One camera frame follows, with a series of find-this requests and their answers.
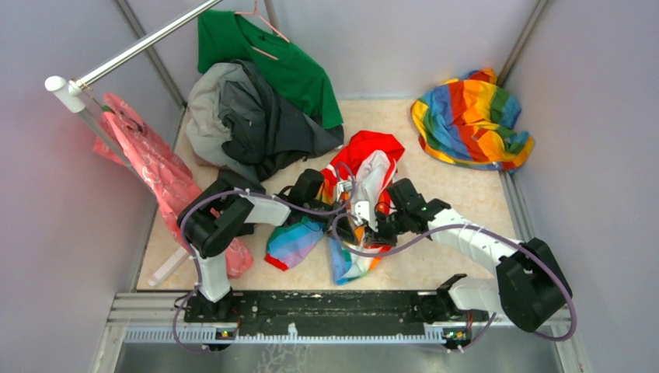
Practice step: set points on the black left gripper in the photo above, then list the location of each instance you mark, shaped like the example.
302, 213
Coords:
344, 230

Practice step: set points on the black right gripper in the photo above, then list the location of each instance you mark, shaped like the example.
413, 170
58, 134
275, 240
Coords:
378, 235

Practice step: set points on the red white cartoon jacket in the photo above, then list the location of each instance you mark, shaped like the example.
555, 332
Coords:
357, 177

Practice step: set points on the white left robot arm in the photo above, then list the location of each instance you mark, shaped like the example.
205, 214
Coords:
223, 212

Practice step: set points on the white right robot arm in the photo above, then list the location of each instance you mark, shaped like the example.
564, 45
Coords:
527, 284

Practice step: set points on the dark grey jacket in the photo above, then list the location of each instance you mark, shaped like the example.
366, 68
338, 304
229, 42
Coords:
239, 122

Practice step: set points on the rainbow striped garment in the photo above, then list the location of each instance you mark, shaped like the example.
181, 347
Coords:
469, 122

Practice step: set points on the green t-shirt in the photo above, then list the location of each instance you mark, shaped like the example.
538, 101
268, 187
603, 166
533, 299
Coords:
223, 36

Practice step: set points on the pink clothes hanger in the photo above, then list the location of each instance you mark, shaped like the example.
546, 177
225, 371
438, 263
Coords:
265, 28

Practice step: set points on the pink patterned garment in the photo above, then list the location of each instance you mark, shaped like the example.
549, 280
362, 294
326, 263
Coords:
162, 170

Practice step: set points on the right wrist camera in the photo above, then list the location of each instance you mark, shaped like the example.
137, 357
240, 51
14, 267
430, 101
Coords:
362, 211

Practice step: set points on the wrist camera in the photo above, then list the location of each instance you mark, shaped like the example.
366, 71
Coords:
362, 211
343, 186

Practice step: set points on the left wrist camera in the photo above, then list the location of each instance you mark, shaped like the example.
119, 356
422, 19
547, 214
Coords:
343, 186

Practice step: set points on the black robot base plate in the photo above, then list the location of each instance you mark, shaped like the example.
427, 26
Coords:
330, 313

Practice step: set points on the aluminium frame rail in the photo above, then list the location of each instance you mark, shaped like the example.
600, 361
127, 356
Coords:
159, 318

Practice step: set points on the silver clothes rail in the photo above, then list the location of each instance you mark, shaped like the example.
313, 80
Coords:
68, 91

